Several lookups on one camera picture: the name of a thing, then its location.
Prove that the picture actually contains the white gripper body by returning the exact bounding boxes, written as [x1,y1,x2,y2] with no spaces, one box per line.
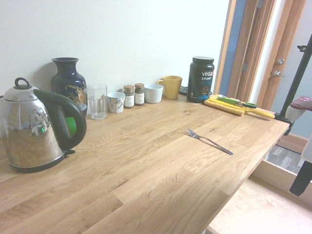
[301,135,312,163]

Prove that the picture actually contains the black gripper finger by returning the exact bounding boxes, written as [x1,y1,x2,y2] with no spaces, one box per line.
[289,160,312,197]

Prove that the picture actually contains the silver metal fork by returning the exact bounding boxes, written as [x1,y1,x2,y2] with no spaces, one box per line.
[186,127,234,156]

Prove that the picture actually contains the large open wooden drawer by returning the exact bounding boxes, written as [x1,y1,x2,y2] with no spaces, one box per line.
[206,157,312,234]

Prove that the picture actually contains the black Ulanzi clamp stand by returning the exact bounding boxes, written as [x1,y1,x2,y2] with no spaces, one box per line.
[274,34,312,136]

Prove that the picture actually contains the green black scissors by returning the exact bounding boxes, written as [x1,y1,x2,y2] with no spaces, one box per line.
[235,101,258,109]

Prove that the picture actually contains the yellow folded cloth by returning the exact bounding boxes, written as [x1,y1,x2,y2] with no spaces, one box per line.
[203,94,247,117]

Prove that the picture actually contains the wooden door frosted glass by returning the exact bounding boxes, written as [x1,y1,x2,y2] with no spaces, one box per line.
[248,0,312,147]

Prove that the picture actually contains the black Vega protein tub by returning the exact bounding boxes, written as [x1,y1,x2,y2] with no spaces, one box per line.
[186,56,215,103]

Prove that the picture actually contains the yellow mug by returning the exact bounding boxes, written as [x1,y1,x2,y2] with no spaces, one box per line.
[156,75,183,99]

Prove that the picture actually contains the plain white cup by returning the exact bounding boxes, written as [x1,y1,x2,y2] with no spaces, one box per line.
[144,83,164,104]

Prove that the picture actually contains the brown lid spice jar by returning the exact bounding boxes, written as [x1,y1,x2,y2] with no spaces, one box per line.
[134,83,145,106]
[123,84,135,109]

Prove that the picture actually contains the small patterned white cup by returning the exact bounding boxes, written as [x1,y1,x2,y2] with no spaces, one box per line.
[106,91,126,114]

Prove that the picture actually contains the clear drinking glass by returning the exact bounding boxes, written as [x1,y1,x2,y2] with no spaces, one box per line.
[86,83,108,120]

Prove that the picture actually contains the green lime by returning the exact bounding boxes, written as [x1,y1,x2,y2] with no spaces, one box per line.
[65,117,77,137]

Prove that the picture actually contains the dark blue painted vase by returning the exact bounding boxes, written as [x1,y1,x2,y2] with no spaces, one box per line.
[51,57,88,117]

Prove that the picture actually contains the yellow handled kitchen tool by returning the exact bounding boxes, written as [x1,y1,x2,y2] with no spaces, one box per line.
[243,107,276,120]

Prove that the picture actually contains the light green handled kitchen tool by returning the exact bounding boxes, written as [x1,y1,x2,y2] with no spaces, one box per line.
[216,96,243,106]

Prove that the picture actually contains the wooden door frame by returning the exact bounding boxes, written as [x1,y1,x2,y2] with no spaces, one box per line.
[214,0,277,103]

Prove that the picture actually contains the chrome electric kettle black handle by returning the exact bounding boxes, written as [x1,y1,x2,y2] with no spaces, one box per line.
[0,77,87,174]

